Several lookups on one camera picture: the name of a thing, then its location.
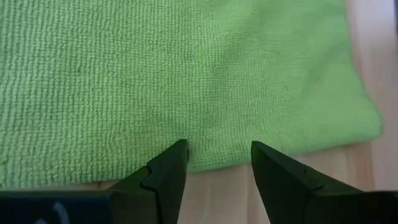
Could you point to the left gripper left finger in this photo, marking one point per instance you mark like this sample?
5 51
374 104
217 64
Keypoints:
164 186

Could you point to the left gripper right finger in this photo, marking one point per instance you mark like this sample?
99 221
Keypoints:
289 193

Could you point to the green microfiber towel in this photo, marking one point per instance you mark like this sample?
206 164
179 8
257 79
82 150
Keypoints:
155 77

